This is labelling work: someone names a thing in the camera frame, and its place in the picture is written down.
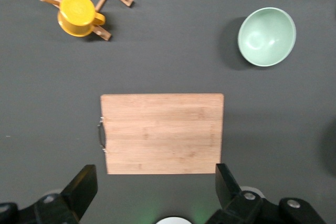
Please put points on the pale green bowl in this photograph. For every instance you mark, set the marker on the pale green bowl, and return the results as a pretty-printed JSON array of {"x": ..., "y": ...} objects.
[{"x": 267, "y": 37}]

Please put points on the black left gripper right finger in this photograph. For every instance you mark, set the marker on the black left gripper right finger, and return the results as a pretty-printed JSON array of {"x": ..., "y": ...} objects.
[{"x": 231, "y": 203}]

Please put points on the wooden cutting board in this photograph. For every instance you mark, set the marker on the wooden cutting board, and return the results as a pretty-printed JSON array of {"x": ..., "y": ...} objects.
[{"x": 162, "y": 134}]

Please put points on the yellow cup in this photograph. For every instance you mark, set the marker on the yellow cup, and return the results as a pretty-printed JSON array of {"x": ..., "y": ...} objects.
[{"x": 76, "y": 11}]

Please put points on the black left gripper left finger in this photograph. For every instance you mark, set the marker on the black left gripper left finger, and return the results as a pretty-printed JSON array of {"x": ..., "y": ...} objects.
[{"x": 73, "y": 200}]

